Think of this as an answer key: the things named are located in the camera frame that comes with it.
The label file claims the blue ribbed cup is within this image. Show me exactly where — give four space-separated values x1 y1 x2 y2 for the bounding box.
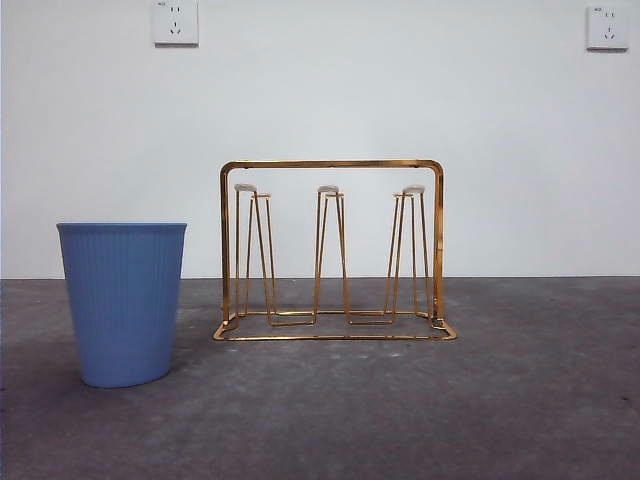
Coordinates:
55 222 189 389

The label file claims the gold wire cup rack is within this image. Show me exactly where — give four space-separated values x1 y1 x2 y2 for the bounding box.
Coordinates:
212 158 459 344

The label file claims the white wall socket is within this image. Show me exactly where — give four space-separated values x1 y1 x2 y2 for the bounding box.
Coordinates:
152 0 200 49
586 5 630 52

